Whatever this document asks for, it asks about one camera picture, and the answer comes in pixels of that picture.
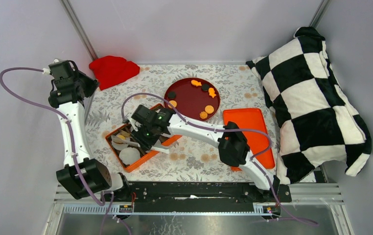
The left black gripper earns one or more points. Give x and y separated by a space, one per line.
91 84

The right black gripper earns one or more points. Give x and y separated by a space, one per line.
145 143

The orange cookie tin box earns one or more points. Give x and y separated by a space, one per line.
129 126

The dark red round plate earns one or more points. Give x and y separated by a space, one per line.
192 100

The metal serving tongs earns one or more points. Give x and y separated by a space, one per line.
156 147

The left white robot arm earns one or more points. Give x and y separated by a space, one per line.
82 175

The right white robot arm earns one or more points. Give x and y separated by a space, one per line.
230 140

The black sandwich cookie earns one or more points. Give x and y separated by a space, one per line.
205 87
171 95

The white paper cupcake liner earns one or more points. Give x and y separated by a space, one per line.
119 144
129 155

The red knit beanie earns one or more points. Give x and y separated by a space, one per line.
111 70

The swirl meringue cookie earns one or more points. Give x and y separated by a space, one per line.
203 115

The orange tin lid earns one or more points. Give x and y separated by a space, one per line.
252 118

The black white checkered blanket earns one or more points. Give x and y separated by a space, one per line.
316 120

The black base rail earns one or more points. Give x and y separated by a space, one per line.
198 196

